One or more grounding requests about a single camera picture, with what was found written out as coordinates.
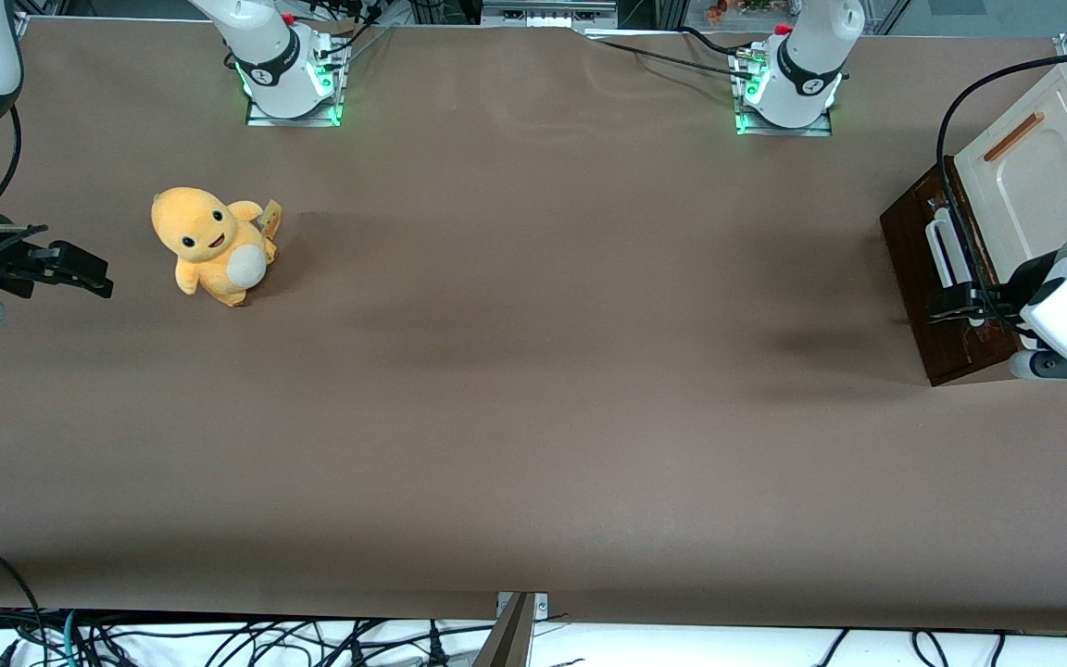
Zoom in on teal cable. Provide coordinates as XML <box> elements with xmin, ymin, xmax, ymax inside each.
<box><xmin>60</xmin><ymin>609</ymin><xmax>86</xmax><ymax>667</ymax></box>

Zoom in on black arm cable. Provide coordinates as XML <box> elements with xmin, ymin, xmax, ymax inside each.
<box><xmin>935</xmin><ymin>51</ymin><xmax>1067</xmax><ymax>325</ymax></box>
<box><xmin>0</xmin><ymin>105</ymin><xmax>25</xmax><ymax>210</ymax></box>

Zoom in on grey metal bracket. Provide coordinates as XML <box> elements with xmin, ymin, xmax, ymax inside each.
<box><xmin>494</xmin><ymin>590</ymin><xmax>551</xmax><ymax>667</ymax></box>

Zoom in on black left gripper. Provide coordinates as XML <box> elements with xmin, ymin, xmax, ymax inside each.
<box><xmin>926</xmin><ymin>248</ymin><xmax>1067</xmax><ymax>328</ymax></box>

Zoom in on brown table cover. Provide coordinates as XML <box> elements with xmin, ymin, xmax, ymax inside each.
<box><xmin>0</xmin><ymin>17</ymin><xmax>1067</xmax><ymax>634</ymax></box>

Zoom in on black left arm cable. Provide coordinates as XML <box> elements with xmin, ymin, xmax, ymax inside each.
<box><xmin>935</xmin><ymin>51</ymin><xmax>1067</xmax><ymax>325</ymax></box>

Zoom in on wooden drawer with white handle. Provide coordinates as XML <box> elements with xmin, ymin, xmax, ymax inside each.
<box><xmin>911</xmin><ymin>159</ymin><xmax>1023</xmax><ymax>376</ymax></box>

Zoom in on dark wooden drawer cabinet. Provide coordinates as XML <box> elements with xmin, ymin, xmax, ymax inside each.
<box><xmin>879</xmin><ymin>156</ymin><xmax>1027</xmax><ymax>388</ymax></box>

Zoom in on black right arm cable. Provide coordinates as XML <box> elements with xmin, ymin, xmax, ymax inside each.
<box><xmin>0</xmin><ymin>105</ymin><xmax>25</xmax><ymax>210</ymax></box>

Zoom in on metal background rack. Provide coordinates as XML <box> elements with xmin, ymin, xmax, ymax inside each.
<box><xmin>481</xmin><ymin>0</ymin><xmax>621</xmax><ymax>30</ymax></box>

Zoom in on white plastic drawer handle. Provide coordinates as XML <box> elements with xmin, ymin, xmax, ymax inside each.
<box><xmin>924</xmin><ymin>206</ymin><xmax>973</xmax><ymax>292</ymax></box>

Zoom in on orange microwave door handle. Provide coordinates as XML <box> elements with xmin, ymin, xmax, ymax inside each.
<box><xmin>984</xmin><ymin>111</ymin><xmax>1047</xmax><ymax>164</ymax></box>

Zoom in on yellow plush toy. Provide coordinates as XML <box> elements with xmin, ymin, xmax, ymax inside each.
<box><xmin>150</xmin><ymin>186</ymin><xmax>282</xmax><ymax>308</ymax></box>

